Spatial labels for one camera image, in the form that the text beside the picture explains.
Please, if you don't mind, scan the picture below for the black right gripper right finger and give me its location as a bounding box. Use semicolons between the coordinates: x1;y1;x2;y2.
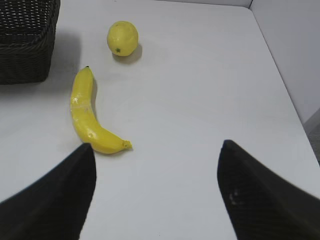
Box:
217;139;320;240

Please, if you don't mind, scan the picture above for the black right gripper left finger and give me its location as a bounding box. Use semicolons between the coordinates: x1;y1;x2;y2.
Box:
0;143;97;240

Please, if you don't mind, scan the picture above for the dark woven wicker basket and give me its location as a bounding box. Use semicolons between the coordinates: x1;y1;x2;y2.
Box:
0;0;61;85

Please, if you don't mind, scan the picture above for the yellow banana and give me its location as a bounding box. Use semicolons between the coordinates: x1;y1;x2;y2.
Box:
70;66;133;154

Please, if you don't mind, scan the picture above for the yellow lemon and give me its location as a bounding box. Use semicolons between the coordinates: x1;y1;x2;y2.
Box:
106;21;139;57

